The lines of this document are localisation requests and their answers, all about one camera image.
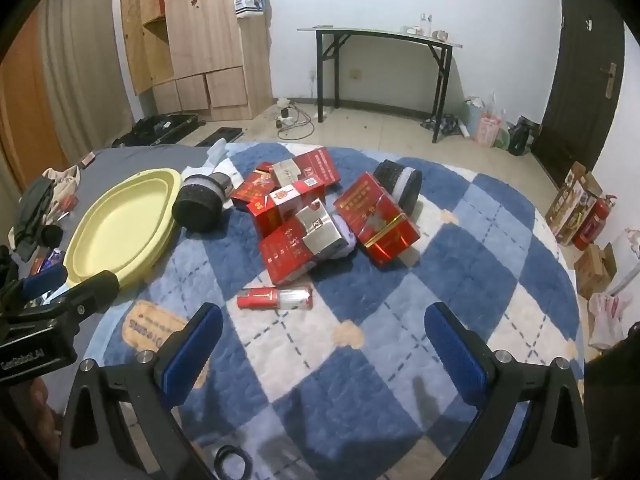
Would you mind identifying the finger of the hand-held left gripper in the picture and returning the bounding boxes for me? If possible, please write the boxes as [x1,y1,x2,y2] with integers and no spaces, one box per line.
[47,270,122,321]
[20,264,68,297]

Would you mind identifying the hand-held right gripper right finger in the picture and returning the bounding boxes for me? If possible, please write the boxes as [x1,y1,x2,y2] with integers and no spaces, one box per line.
[424,301,593,480]

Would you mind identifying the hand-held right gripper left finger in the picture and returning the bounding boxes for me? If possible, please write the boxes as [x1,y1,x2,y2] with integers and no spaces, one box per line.
[60,302,224,480]

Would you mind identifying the yellow oval plastic basin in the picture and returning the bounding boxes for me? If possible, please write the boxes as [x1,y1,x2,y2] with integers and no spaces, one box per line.
[63,169,183,291]

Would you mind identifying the red and clear bottle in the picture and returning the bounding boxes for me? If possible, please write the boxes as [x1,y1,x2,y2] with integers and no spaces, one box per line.
[237,284,314,311]

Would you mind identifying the pile of red boxes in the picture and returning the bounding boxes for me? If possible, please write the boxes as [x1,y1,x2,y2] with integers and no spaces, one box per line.
[231,146,422,286]

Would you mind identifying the black round container grey band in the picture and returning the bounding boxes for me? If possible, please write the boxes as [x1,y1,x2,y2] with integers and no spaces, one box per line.
[171,172,236,233]
[372,159,423,216]

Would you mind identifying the purple plush toy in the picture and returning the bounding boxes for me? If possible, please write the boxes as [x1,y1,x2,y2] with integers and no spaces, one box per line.
[320,215,358,261]

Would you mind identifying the dark green garment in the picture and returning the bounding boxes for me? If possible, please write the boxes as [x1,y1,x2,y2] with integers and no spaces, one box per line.
[10,180,56,261]

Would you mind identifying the pile of clothes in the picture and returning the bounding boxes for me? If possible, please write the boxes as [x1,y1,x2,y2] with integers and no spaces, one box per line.
[42,165,83,221]

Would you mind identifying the blue plaid fleece blanket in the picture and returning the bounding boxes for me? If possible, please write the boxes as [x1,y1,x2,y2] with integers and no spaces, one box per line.
[85,141,586,480]

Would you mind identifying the white shopping bag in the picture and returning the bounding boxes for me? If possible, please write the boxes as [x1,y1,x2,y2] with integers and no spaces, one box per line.
[587,290,633,351]

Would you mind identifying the brown cardboard box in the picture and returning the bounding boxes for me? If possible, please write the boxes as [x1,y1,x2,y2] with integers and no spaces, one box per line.
[575,242,618,301]

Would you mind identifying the orange wooden door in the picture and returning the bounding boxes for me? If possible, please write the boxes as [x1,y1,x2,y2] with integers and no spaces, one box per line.
[0,10,68,191]

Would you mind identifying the black open suitcase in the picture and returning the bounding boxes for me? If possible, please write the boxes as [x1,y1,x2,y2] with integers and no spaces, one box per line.
[112,112,203,148]

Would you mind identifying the white cloth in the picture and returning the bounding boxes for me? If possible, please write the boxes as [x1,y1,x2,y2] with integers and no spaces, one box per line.
[182,157,246,186]

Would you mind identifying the white sock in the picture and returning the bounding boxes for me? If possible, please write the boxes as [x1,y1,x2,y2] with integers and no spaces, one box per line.
[206,140,228,171]

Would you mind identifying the printed cartons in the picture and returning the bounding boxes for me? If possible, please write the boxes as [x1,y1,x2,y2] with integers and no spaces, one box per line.
[545,161,603,246]

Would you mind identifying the red fire extinguisher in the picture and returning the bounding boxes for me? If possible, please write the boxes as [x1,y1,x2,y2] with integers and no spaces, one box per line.
[572,194,618,252]

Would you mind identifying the black tray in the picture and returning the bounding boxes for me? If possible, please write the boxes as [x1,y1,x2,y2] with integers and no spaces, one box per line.
[197,126,243,147]

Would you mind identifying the beige curtain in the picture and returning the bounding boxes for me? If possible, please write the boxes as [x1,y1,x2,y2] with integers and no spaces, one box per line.
[37,0,136,161]

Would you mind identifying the black bag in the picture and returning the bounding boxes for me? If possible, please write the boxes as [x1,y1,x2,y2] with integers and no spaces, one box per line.
[507,116,543,157]

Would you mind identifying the pink bag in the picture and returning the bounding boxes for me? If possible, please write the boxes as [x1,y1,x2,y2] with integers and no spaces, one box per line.
[472,110,503,148]

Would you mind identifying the dark cloth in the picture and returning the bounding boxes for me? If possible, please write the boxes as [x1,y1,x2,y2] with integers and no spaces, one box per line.
[420,114,463,136]

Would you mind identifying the wooden wardrobe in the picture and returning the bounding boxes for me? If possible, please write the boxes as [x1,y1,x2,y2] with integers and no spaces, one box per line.
[119,0,273,122]

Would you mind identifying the dark brown door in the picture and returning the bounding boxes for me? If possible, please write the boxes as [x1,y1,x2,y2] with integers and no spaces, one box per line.
[530,0,626,186]

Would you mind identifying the white plastic bag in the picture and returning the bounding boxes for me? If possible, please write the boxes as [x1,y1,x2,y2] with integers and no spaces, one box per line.
[234,0,265,20]

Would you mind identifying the black folding table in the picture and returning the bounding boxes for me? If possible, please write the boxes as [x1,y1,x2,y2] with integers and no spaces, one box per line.
[297,25,463,143]

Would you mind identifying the black hair tie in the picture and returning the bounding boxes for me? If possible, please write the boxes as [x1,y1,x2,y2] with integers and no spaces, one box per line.
[215,445,251,480]

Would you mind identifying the power strip with cables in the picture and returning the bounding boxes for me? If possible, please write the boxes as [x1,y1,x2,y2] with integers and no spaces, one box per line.
[275,100,316,141]

